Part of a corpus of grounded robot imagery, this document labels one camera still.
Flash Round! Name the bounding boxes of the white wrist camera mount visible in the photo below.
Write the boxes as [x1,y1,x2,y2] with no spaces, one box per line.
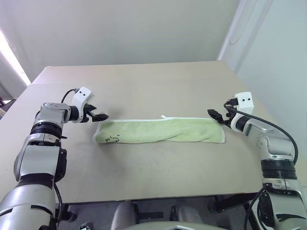
[229,92,255,132]
[71,86,96,123]

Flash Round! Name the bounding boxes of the light green towel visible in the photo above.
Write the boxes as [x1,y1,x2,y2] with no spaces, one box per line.
[92,115,227,145]

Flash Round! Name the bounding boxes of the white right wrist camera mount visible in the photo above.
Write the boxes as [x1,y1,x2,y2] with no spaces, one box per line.
[229,92,255,132]

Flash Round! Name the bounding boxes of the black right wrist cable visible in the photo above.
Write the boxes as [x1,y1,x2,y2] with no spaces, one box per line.
[223,97,299,166]

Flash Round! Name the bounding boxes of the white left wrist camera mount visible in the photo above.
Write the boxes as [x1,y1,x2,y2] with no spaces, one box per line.
[71,86,96,123]

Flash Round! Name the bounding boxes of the black table frame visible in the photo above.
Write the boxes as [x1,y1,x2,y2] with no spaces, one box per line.
[209,194,259,214]

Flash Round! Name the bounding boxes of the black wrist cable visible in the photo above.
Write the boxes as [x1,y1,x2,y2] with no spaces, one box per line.
[223,97,299,166]
[60,89,80,104]

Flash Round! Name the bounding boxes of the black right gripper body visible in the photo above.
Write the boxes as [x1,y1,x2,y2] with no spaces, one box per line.
[221,108,237,128]

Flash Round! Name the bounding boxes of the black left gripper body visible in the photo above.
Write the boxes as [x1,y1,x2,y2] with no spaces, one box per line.
[80,104,96,123]

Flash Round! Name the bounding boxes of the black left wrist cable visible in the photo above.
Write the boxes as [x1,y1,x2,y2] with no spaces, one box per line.
[60,89,80,104]

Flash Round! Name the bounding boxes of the grey rounded robot leg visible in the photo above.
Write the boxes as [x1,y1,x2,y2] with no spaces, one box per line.
[177,206,205,226]
[112,201,140,230]

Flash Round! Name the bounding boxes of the black left shoulder cable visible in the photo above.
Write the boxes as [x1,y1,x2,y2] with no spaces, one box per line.
[53,183,65,222]

